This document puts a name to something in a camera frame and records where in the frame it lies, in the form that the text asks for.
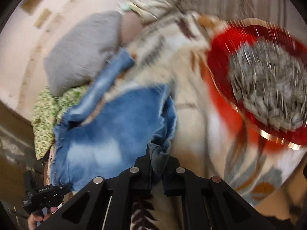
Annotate blue denim jeans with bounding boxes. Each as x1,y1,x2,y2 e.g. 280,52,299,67
50,49,177,191

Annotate person's left hand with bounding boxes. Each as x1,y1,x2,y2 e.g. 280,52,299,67
27,207,58,230

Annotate green patterned cloth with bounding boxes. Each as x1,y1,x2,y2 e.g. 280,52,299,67
31,85,88,160

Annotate grey patterned folded cloth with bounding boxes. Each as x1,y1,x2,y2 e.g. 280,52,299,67
228,40,306,131

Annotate red round basket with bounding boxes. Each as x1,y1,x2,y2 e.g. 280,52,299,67
207,18,306,149

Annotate cream leaf pattern blanket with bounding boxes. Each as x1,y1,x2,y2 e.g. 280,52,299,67
106,12,306,215

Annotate grey quilted pillow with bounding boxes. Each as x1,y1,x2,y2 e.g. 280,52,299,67
44,11,122,97

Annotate pink pillow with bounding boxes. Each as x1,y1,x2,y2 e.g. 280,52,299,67
120,12,143,46

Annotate striped floral mattress cover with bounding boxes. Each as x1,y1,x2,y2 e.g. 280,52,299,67
178,0,304,28

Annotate brass wall switch plate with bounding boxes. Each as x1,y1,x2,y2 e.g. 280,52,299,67
34,8,53,29

